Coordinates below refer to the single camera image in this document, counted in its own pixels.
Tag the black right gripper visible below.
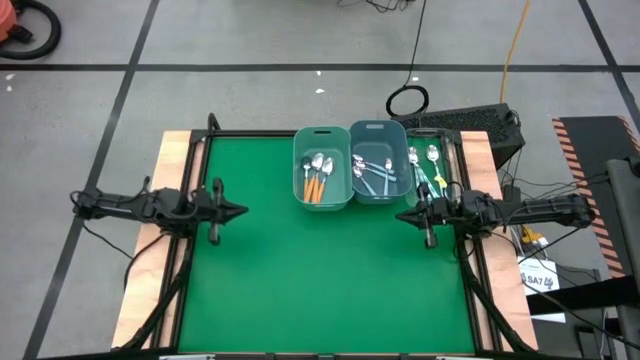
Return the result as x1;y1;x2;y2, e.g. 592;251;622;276
394;181;465;250

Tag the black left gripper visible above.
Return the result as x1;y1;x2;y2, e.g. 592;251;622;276
195;177;250;247

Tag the clear plastic bin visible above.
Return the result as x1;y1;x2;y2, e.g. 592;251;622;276
403;127;459;209

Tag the blue grey plastic bin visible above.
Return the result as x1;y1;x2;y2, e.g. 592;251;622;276
348;118;412;206

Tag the teal green plastic bin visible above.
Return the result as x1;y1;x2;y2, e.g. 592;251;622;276
292;124;355;211

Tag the green table mat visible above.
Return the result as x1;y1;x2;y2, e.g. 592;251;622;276
177;134;476;354

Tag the black perforated computer case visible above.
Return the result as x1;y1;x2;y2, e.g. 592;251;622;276
393;102;527;170

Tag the yellow plug connector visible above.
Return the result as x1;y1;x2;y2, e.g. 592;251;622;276
519;225;550;251

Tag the white paper label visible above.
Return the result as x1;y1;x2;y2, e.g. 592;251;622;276
516;256;567;324

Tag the black orange striped mat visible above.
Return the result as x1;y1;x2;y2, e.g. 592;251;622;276
551;115;640;280

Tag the grey panel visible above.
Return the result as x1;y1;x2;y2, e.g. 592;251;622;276
606;157;640;360

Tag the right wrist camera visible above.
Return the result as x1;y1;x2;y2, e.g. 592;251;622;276
437;199;455;225

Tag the black coiled cable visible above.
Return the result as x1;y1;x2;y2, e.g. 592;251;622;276
384;0;431;119

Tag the black cable tangle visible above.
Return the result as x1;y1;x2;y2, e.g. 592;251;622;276
335;0;417;15

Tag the yellow cable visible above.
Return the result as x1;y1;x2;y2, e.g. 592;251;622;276
499;0;532;105

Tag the black vacuum hose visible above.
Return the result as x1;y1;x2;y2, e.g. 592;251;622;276
0;0;63;62

